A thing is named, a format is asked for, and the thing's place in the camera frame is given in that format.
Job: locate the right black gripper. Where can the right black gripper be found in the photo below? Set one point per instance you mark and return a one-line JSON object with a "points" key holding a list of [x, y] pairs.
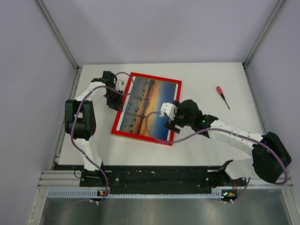
{"points": [[172, 124]]}

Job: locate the grey slotted cable duct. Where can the grey slotted cable duct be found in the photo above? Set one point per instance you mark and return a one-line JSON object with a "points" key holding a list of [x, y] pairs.
{"points": [[98, 193]]}

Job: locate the left corner aluminium post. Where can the left corner aluminium post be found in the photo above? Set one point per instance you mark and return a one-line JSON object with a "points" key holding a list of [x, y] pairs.
{"points": [[57, 34]]}

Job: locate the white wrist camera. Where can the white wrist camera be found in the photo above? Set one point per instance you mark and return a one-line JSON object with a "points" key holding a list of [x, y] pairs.
{"points": [[119, 86], [168, 110]]}

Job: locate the right corner aluminium post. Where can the right corner aluminium post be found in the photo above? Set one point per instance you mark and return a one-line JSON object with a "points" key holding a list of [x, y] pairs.
{"points": [[264, 32]]}

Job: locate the red handled screwdriver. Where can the red handled screwdriver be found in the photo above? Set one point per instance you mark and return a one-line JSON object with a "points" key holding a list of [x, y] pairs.
{"points": [[220, 92]]}

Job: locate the red picture frame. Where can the red picture frame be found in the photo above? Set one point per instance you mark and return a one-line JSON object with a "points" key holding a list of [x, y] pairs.
{"points": [[122, 117]]}

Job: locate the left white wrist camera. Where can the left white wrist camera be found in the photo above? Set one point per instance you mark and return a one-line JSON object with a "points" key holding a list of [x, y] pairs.
{"points": [[119, 86]]}

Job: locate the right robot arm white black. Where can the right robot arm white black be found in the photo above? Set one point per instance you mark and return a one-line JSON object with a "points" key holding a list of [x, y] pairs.
{"points": [[267, 159]]}

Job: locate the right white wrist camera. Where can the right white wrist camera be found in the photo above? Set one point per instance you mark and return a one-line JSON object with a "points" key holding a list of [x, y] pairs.
{"points": [[168, 110]]}

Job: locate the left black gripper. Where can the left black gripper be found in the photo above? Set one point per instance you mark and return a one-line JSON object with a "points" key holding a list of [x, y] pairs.
{"points": [[116, 105]]}

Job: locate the sunset photo print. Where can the sunset photo print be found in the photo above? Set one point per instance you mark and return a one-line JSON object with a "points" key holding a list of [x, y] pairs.
{"points": [[145, 105]]}

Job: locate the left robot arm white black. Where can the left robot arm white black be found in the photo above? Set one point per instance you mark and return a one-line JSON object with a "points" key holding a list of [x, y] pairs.
{"points": [[80, 119]]}

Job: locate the corner aluminium post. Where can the corner aluminium post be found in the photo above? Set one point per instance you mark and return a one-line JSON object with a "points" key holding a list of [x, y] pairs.
{"points": [[57, 34], [264, 32]]}

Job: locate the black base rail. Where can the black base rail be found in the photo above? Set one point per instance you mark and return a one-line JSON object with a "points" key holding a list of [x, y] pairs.
{"points": [[155, 180]]}

